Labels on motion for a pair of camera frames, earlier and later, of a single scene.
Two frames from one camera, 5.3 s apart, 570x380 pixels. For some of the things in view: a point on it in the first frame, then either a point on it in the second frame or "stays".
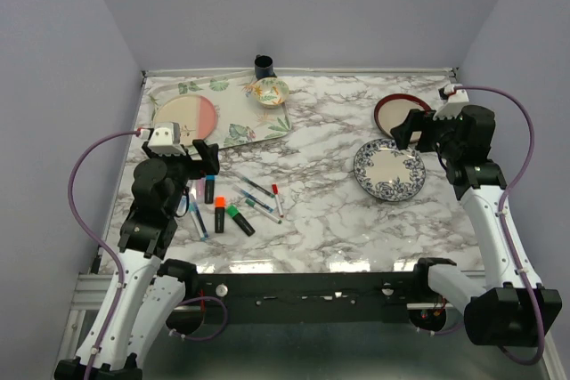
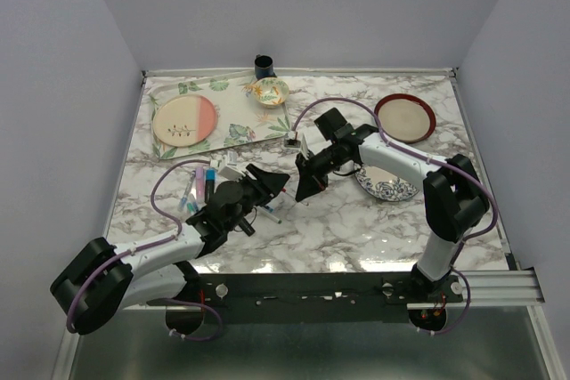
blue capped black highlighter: x=209 y=185 stays
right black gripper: x=419 y=120 → x=311 y=181
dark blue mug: x=264 y=67 stays
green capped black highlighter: x=233 y=212 stays
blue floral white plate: x=384 y=172 stays
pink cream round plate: x=197 y=117 stays
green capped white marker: x=251 y=203 stays
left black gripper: x=209 y=155 → x=267 y=185
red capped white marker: x=275 y=192 → x=294 y=196
